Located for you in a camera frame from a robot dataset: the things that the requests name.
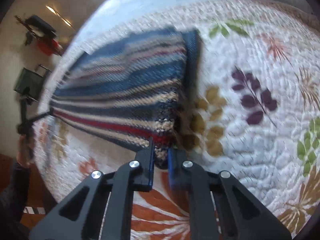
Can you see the person's left hand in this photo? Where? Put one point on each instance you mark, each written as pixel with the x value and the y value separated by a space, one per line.
pixel 24 145

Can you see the black office chair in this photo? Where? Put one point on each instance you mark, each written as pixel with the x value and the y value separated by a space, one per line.
pixel 29 83

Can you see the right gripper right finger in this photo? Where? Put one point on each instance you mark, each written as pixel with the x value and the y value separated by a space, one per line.
pixel 220 207

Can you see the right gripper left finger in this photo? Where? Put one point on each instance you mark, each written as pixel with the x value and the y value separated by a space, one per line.
pixel 100 207

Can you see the floral quilted bedspread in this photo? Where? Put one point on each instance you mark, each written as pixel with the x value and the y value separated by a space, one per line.
pixel 253 110

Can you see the blue striped knit sweater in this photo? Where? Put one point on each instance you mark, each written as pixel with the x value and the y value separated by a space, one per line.
pixel 132 90

